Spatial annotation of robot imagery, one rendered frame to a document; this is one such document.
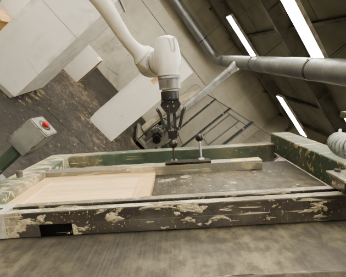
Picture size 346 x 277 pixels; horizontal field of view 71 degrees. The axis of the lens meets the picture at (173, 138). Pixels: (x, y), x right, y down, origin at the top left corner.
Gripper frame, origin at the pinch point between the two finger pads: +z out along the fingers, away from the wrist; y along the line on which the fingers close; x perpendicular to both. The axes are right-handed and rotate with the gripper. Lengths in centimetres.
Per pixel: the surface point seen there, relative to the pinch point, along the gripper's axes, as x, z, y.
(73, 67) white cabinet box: -444, -86, 215
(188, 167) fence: 0.9, 13.2, -5.8
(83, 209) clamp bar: 44, 8, 23
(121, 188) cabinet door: 17.6, 14.0, 20.0
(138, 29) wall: -763, -231, 106
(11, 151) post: -20, 5, 85
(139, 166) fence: 0.0, 11.6, 15.6
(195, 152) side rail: -23.1, 12.7, -10.9
